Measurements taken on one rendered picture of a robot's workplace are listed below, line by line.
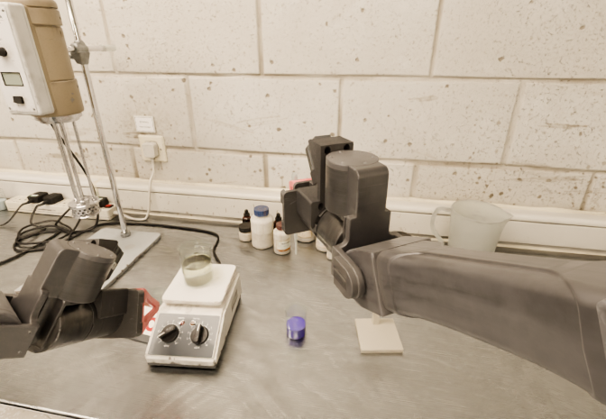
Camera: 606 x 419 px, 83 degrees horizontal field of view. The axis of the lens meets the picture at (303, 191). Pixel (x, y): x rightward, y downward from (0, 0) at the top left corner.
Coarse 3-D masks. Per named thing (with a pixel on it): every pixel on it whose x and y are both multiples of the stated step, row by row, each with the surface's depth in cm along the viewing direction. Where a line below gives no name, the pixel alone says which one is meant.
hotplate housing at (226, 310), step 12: (240, 288) 77; (228, 300) 68; (168, 312) 65; (180, 312) 65; (192, 312) 65; (204, 312) 65; (216, 312) 65; (228, 312) 67; (228, 324) 68; (216, 336) 62; (216, 348) 61; (156, 360) 61; (168, 360) 60; (180, 360) 60; (192, 360) 60; (204, 360) 60; (216, 360) 60
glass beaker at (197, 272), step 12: (192, 240) 70; (204, 240) 70; (180, 252) 68; (192, 252) 71; (204, 252) 65; (180, 264) 67; (192, 264) 65; (204, 264) 66; (192, 276) 66; (204, 276) 67
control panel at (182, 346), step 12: (156, 324) 63; (168, 324) 63; (204, 324) 63; (216, 324) 63; (156, 336) 62; (180, 336) 62; (156, 348) 61; (168, 348) 61; (180, 348) 61; (192, 348) 61; (204, 348) 61
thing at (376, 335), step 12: (360, 324) 70; (372, 324) 70; (384, 324) 70; (360, 336) 67; (372, 336) 67; (384, 336) 67; (396, 336) 67; (360, 348) 65; (372, 348) 64; (384, 348) 64; (396, 348) 64
